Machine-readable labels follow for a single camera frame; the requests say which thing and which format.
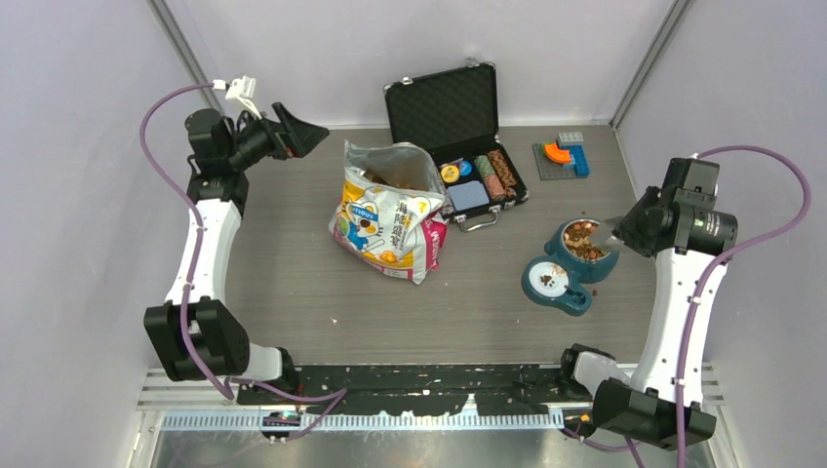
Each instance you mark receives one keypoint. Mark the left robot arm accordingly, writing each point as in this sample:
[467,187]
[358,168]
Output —
[192,331]

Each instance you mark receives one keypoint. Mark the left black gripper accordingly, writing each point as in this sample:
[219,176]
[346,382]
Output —
[295,138]

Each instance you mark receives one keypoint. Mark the blue playing card deck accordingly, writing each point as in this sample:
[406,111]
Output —
[468,195]

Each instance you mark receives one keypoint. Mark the yellow dealer button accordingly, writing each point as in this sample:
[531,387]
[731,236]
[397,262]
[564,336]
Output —
[450,173]

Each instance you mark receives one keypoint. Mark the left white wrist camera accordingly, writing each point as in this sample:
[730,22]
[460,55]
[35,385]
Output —
[241,91]

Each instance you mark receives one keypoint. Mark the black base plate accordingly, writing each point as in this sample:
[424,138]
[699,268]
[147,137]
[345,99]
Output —
[434,390]

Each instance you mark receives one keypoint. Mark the black poker chip case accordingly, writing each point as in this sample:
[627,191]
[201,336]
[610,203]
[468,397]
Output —
[453,115]

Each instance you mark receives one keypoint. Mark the pet food bag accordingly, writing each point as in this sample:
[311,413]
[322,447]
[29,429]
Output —
[390,209]

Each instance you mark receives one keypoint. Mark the toy brick assembly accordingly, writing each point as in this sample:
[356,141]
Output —
[563,158]

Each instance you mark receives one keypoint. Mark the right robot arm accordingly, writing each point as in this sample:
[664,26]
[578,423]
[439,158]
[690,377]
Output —
[677,226]

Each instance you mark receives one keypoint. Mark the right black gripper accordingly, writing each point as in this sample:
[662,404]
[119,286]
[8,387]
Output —
[627,229]

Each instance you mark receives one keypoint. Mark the metal food scoop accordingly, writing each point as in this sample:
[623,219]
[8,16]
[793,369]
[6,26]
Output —
[611,234]

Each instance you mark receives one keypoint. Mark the teal double pet bowl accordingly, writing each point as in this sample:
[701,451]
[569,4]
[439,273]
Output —
[570,264]

